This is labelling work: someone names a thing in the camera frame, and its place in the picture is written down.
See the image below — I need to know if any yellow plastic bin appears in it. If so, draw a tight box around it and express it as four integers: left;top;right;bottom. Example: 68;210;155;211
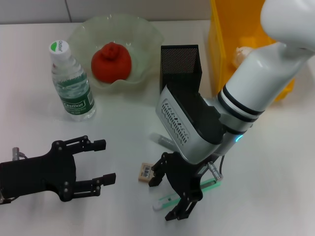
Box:
208;0;296;103

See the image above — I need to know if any beige eraser with barcode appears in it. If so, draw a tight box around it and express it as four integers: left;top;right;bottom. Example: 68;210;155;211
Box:
138;162;155;183

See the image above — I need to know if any right gripper cable with plug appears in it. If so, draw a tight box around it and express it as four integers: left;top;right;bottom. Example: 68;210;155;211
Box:
207;154;226;182

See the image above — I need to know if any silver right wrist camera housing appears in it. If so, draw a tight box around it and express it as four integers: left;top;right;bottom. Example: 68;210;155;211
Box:
155;83;226;164

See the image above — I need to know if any white paper ball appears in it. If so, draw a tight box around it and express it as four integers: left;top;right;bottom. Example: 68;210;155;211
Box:
232;46;254;67

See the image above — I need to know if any green utility knife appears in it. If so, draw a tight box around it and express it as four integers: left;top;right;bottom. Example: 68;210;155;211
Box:
152;178;223;212

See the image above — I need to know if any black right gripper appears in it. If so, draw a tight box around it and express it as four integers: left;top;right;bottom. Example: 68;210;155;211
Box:
148;151;205;221

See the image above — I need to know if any grey pen with clear cap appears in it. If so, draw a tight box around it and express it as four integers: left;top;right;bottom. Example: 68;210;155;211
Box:
150;132;174;148

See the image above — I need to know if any clear green-label water bottle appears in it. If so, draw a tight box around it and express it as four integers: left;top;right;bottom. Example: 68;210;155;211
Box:
48;40;96;121

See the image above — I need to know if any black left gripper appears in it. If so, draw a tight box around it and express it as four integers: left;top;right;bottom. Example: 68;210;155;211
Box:
0;135;116;203

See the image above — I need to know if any pale green glass fruit plate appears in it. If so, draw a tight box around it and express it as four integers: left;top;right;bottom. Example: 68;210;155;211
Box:
67;14;165;93

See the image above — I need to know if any black mesh pen holder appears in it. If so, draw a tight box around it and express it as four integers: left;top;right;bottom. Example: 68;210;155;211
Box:
159;45;203;99

